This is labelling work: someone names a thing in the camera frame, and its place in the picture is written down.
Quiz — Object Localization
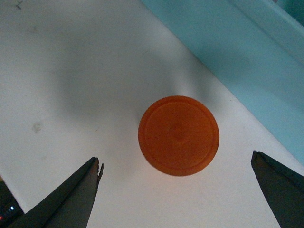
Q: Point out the light blue plastic box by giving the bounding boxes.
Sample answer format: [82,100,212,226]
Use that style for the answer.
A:
[144,0,304,163]

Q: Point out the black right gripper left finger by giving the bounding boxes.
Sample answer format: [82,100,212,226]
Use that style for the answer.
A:
[9,157,104,228]

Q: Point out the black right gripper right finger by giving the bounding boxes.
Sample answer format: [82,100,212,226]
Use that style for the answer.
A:
[251,151,304,228]

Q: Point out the orange cylinder with white numbers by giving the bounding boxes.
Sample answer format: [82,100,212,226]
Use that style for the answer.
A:
[138,95,219,176]

